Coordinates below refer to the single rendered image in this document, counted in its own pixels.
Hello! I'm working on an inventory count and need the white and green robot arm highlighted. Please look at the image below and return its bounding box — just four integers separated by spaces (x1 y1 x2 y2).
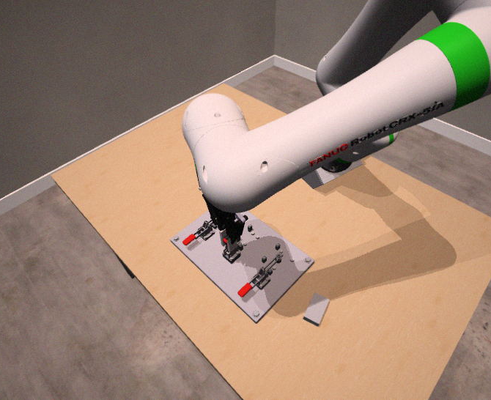
182 0 491 213

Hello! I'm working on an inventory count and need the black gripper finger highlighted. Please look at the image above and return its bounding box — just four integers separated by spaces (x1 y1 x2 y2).
202 194 226 246
220 210 248 252

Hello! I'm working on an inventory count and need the toggle clamp with red handle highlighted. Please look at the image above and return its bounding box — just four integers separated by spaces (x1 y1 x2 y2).
238 253 283 297
223 238 241 264
182 219 215 245

